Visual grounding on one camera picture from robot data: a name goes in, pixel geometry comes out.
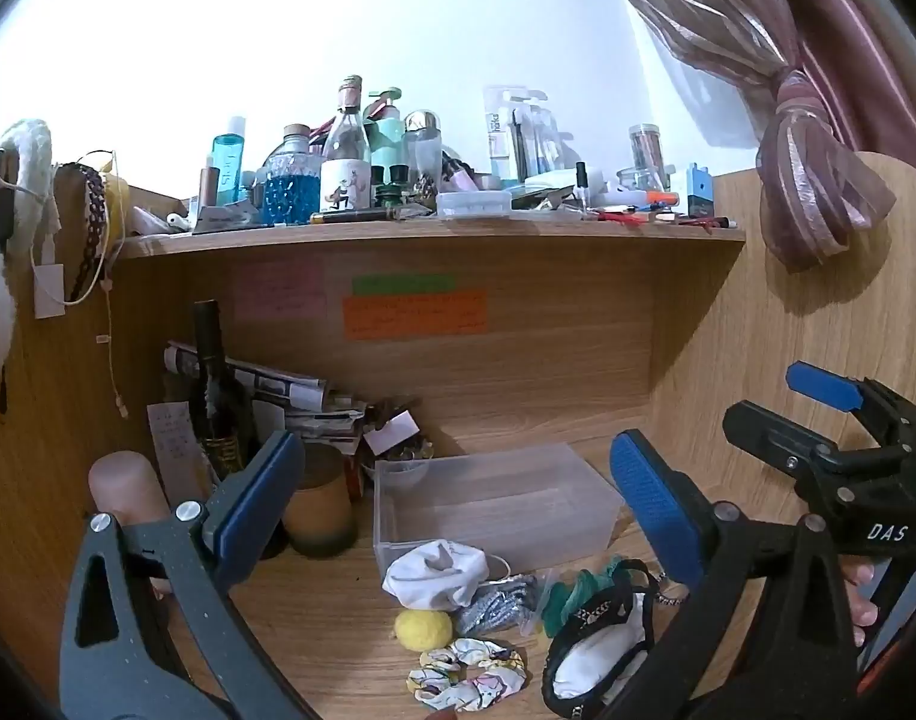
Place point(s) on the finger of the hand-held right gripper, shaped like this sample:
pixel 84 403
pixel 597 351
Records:
pixel 823 387
pixel 772 435

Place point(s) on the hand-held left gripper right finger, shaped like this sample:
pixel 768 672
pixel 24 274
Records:
pixel 653 510

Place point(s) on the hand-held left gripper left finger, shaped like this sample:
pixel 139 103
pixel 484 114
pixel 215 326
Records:
pixel 257 508

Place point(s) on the white soft pad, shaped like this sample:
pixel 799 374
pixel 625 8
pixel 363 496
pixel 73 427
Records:
pixel 600 649

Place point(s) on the person's right hand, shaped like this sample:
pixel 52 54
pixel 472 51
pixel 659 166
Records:
pixel 862 604

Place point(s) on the brown green cup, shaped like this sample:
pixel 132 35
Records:
pixel 319 502

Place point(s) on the black patterned headband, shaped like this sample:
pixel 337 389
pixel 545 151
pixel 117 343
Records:
pixel 611 600

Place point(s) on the white paper receipt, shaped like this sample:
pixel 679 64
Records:
pixel 174 450

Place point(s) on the dark wine bottle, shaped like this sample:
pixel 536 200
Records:
pixel 216 405

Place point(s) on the stack of newspapers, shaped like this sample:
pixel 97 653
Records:
pixel 293 397

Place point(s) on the green scrunchie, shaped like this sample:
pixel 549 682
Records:
pixel 570 596

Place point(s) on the pink cylinder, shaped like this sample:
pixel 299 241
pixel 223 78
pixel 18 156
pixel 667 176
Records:
pixel 124 487

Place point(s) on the small glass bowl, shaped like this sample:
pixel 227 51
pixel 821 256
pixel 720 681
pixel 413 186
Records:
pixel 398 465

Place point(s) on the white card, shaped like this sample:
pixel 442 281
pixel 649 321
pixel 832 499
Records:
pixel 392 433

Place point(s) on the clear plastic box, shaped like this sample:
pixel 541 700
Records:
pixel 495 502

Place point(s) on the white face mask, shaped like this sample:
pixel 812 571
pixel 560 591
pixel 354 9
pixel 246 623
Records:
pixel 439 574

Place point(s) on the yellow felt ball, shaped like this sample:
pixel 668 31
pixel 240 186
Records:
pixel 423 628

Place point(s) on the red pen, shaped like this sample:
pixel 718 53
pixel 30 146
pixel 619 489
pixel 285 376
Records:
pixel 668 220

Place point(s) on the blue small box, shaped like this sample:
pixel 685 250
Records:
pixel 699 191

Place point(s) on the floral yellow white scrunchie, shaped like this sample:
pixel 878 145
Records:
pixel 465 671

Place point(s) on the orange sticky note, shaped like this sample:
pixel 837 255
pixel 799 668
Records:
pixel 414 315

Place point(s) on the green sticky note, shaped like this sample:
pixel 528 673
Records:
pixel 404 284

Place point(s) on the clear jar of pencils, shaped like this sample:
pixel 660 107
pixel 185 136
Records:
pixel 645 157

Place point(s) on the pink striped curtain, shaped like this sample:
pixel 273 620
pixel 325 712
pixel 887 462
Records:
pixel 817 90

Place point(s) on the white earbud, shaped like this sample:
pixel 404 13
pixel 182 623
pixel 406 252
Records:
pixel 174 221

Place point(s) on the white paper tag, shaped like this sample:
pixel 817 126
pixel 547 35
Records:
pixel 50 291

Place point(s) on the black pen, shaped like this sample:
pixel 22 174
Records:
pixel 353 217

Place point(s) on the nail polish bottle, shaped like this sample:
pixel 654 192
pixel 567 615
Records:
pixel 581 184

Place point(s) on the blue beads bottle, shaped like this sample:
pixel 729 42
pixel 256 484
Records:
pixel 291 191

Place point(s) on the brown tube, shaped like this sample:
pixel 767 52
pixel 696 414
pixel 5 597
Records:
pixel 207 191

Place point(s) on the wooden shelf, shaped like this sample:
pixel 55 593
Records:
pixel 428 236

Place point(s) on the brown patterned headband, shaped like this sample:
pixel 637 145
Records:
pixel 90 225

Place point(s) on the yellow headband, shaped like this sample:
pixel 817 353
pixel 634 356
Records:
pixel 116 199

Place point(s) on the teal liquid bottle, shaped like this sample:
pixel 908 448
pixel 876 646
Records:
pixel 227 165

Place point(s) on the clear glass bottle white label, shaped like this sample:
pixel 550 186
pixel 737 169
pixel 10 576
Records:
pixel 345 165

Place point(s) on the white plastic container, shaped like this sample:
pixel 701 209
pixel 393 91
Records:
pixel 473 205

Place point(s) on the mint green pump bottle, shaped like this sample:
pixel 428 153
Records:
pixel 386 139

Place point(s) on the clear brush packaging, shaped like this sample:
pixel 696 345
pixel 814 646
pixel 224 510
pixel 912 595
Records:
pixel 521 135

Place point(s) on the clear bottle silver cap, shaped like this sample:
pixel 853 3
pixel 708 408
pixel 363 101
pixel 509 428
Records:
pixel 423 150

